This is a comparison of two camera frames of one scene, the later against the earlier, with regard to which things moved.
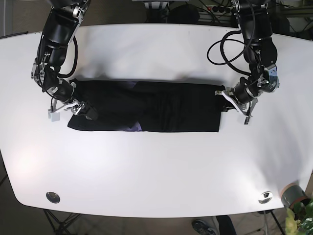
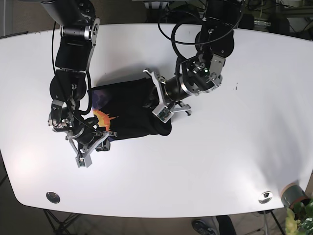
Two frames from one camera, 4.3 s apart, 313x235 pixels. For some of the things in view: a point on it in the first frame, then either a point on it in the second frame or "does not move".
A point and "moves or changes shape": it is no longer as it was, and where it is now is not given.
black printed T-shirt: x=126 y=105 moves or changes shape
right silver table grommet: x=265 y=197 does not move
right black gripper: x=244 y=95 -> x=194 y=81
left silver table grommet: x=53 y=197 does not move
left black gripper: x=64 y=99 -> x=83 y=140
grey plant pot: x=292 y=193 does not move
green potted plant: x=299 y=221 does not move
